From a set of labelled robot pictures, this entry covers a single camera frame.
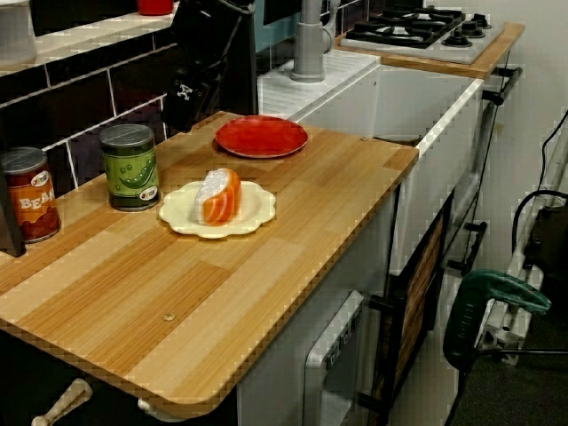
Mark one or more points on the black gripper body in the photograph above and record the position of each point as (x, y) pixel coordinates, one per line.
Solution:
(199, 57)

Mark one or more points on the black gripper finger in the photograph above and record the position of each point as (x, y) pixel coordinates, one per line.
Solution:
(184, 106)

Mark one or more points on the green peas toy can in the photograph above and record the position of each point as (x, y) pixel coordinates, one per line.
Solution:
(131, 173)

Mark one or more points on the toy salmon sushi piece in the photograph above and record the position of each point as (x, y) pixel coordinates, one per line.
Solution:
(219, 199)

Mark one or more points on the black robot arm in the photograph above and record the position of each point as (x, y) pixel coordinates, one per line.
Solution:
(213, 18)

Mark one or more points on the red cup on shelf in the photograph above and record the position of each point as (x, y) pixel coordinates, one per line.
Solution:
(154, 6)

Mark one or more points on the teal plastic box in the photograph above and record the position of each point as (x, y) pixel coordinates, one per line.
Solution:
(275, 35)

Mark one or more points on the red round plate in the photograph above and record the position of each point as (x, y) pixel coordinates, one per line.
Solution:
(261, 135)

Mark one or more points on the cream scalloped plate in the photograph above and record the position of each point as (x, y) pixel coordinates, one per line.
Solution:
(177, 213)

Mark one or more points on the grey toy faucet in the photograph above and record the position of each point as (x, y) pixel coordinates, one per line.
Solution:
(307, 49)

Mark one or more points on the white toy sink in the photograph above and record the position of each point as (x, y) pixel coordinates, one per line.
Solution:
(337, 102)

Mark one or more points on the orange beans toy can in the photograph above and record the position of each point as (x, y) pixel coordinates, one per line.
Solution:
(33, 204)

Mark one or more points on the black stove knob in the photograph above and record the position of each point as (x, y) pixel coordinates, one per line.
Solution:
(480, 20)
(469, 29)
(458, 40)

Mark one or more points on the toy stove top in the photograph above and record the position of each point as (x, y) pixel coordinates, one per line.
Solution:
(461, 52)

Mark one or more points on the grey dishwasher door panel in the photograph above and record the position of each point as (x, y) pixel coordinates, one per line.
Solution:
(333, 355)

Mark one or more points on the wooden slat cabinet door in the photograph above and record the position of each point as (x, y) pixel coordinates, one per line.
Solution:
(421, 293)

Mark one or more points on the green clamp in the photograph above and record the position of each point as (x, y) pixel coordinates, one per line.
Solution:
(470, 310)

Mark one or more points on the black frame post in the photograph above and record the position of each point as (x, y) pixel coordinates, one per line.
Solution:
(11, 222)

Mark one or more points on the aluminium extrusion frame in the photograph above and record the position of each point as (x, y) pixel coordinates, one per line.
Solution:
(501, 337)

